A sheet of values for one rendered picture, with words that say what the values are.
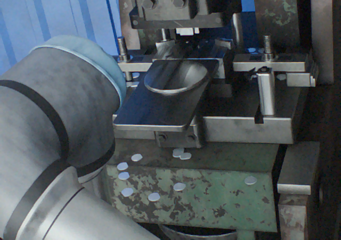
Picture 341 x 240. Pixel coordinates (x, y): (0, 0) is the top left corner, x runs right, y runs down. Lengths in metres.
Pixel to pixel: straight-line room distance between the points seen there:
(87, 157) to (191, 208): 0.61
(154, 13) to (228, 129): 0.27
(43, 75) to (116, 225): 0.18
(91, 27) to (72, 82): 2.13
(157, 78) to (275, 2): 0.36
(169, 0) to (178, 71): 0.15
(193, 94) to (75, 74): 0.55
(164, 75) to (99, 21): 1.52
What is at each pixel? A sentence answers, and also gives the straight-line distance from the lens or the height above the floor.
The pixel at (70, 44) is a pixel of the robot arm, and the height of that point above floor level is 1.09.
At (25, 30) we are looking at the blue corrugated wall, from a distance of 3.00.
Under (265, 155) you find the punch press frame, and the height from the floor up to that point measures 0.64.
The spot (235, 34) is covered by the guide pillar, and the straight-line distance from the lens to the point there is 1.43.
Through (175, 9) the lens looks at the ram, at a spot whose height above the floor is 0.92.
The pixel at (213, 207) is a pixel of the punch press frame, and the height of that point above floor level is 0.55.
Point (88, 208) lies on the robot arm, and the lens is 0.63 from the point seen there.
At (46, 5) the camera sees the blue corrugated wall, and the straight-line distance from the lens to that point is 2.89.
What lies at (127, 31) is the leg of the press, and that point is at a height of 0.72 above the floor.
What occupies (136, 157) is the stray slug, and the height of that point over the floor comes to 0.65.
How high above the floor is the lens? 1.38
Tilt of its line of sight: 30 degrees down
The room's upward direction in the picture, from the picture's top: 11 degrees counter-clockwise
